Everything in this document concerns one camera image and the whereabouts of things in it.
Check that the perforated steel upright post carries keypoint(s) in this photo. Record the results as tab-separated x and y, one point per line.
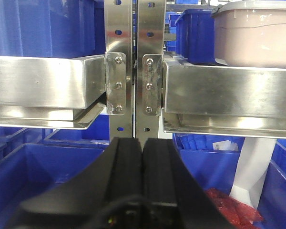
150	35

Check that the blue bin upper left shelf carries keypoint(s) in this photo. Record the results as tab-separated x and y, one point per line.
51	28

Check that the stainless right shelf beam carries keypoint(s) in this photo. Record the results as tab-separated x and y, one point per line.
223	100

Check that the red plastic bags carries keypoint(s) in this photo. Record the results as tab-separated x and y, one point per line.
241	215

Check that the blue bin upper shelf right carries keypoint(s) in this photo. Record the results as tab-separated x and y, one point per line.
195	36

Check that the stainless shelf beam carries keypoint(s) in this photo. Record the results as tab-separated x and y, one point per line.
223	100
51	92

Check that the blue bin shelf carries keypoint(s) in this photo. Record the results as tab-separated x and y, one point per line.
195	36
51	28

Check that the blue bin lower left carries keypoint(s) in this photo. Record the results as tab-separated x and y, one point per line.
32	169

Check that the pink bin with white lid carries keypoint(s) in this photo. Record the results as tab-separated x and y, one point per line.
250	33

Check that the stainless left shelf beam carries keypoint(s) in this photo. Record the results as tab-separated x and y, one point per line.
51	92

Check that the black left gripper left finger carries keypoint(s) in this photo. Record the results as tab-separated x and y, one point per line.
107	194

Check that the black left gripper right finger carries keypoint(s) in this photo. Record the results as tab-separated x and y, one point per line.
176	200

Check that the white paper strip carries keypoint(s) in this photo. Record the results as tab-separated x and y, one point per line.
251	170

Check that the blue bin with red bags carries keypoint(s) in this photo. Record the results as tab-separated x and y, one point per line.
212	161

